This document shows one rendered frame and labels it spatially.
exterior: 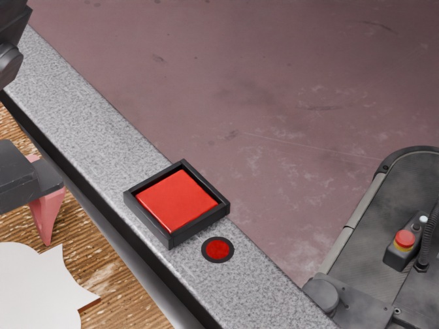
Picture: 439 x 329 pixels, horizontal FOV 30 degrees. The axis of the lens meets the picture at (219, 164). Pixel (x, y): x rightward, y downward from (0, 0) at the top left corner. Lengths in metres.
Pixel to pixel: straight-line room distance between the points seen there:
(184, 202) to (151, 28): 1.74
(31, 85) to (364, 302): 0.82
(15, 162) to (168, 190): 0.18
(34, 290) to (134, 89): 1.61
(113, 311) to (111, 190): 0.16
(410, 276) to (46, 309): 1.01
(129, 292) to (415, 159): 1.20
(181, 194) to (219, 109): 1.44
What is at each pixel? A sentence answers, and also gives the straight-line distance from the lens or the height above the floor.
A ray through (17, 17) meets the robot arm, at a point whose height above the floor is 1.20.
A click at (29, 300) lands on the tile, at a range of 0.73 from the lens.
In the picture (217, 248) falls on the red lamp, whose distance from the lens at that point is 0.79.
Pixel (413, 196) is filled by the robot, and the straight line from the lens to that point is 1.78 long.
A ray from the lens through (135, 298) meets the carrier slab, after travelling 0.73.
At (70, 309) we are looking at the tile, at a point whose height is 0.94.
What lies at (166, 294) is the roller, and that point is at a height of 0.92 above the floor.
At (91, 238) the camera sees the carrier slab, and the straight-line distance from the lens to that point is 0.77.
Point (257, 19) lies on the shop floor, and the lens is 2.56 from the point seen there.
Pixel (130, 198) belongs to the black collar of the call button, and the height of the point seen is 0.93.
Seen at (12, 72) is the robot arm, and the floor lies 1.16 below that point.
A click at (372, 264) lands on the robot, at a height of 0.24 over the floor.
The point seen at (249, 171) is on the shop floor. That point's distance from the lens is 2.09.
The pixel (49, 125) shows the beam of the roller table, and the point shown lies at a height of 0.92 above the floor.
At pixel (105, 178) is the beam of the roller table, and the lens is 0.85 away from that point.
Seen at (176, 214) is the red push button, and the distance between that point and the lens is 0.79.
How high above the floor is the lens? 1.54
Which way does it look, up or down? 47 degrees down
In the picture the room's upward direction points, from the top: 2 degrees clockwise
